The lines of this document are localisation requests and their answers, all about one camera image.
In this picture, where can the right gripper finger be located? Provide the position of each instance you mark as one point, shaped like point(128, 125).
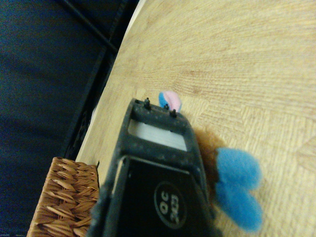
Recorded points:
point(158, 117)

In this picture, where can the blue and brown plush toy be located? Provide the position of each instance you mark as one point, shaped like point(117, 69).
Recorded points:
point(234, 168)

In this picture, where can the black curtain stand pole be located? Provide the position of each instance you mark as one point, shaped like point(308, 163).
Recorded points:
point(86, 21)

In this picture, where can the brown wicker basket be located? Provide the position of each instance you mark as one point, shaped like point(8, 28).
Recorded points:
point(64, 197)

